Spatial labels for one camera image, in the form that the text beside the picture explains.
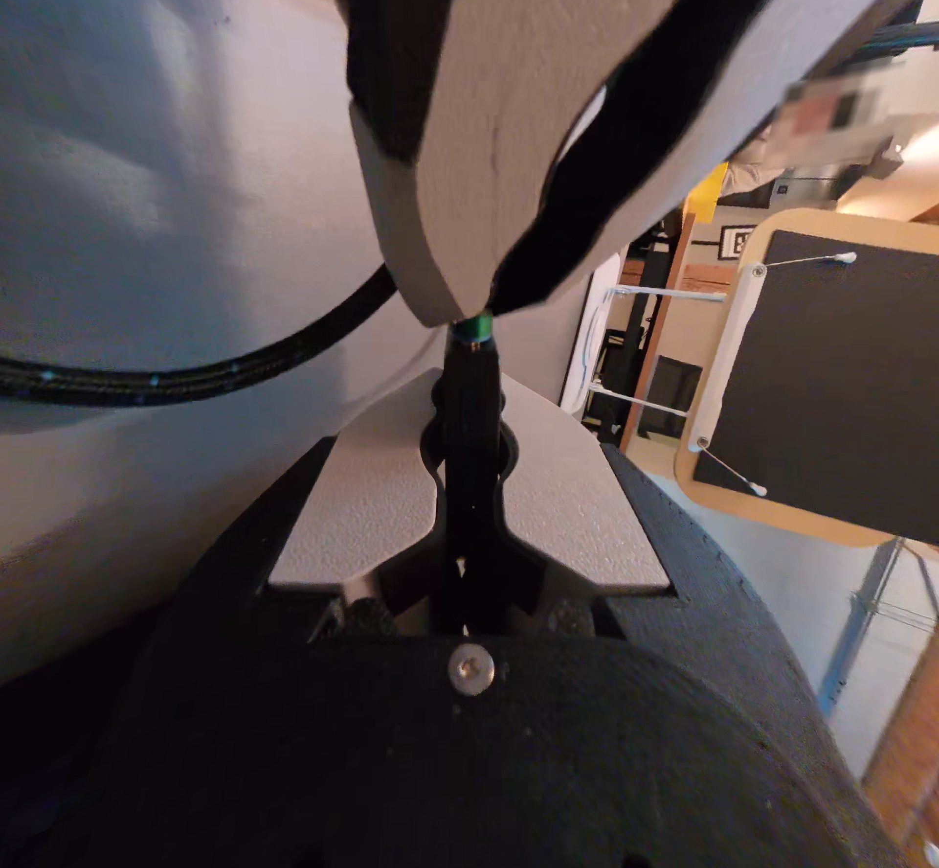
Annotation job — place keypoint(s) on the black board with wooden rim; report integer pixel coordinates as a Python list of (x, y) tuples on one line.
[(829, 383)]

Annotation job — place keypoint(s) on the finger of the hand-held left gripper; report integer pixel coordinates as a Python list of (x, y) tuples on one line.
[(513, 75), (770, 38)]

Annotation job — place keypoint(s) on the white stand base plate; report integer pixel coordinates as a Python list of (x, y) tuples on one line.
[(582, 361)]

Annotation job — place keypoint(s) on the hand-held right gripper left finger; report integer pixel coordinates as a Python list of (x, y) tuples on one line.
[(359, 494)]

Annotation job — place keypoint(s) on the black usb hub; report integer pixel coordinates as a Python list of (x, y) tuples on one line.
[(469, 442)]

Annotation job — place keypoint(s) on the black white marker tag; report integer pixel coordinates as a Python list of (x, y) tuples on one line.
[(737, 243)]

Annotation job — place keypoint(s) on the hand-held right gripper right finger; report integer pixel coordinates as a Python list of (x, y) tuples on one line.
[(579, 494)]

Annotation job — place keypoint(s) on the small yellow box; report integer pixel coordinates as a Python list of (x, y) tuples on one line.
[(706, 196)]

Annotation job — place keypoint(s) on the black computer monitor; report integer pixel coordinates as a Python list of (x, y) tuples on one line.
[(671, 398)]

